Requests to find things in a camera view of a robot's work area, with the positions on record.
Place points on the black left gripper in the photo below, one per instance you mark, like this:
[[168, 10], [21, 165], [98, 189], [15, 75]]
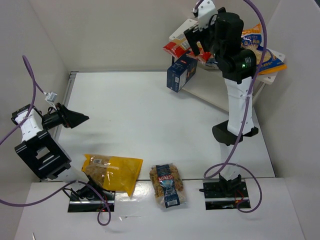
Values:
[[64, 116]]

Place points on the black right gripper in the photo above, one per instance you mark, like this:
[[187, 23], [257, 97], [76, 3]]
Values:
[[194, 33]]

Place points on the blue orange pasta bag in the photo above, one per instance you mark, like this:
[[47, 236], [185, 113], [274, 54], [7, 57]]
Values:
[[252, 39]]

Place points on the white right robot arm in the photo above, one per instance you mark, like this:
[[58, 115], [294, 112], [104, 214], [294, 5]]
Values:
[[221, 35]]

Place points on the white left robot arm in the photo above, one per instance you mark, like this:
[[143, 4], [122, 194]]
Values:
[[38, 149]]

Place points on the dark blue pasta box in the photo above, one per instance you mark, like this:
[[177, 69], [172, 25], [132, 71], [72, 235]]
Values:
[[180, 72]]

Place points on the white two-tier shelf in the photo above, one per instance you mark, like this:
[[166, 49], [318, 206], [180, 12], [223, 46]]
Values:
[[210, 87]]

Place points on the yellow pasta bag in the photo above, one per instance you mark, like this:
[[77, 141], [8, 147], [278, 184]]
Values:
[[113, 173]]

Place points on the clear fusilli pasta bag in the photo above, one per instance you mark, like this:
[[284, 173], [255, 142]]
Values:
[[168, 186]]

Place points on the red spaghetti pack middle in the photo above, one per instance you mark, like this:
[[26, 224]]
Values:
[[203, 56]]

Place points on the red spaghetti pack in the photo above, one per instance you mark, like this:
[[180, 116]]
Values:
[[178, 46], [203, 56]]

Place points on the red spaghetti pack left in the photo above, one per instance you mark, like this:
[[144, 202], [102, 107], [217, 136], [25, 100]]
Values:
[[178, 46]]

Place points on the dark blue spaghetti pack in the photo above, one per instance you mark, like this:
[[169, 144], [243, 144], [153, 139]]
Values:
[[212, 63]]

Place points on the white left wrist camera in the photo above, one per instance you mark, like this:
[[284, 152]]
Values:
[[51, 97]]

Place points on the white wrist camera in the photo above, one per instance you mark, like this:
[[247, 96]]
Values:
[[204, 11], [51, 97]]

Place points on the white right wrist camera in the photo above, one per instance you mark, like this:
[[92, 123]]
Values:
[[204, 11]]

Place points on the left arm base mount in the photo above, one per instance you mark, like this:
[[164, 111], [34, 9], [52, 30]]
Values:
[[84, 200]]

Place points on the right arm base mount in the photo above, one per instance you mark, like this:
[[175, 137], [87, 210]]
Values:
[[215, 199]]

